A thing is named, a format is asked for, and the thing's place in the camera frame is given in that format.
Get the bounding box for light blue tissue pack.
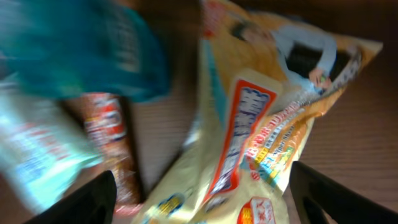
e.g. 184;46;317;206
1;77;103;214

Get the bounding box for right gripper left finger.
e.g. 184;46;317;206
25;170;117;224

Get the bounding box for blue mouthwash bottle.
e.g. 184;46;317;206
1;0;170;103

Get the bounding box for red chocolate bar wrapper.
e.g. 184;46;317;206
63;93;144;217

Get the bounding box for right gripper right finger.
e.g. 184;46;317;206
289;161;397;224

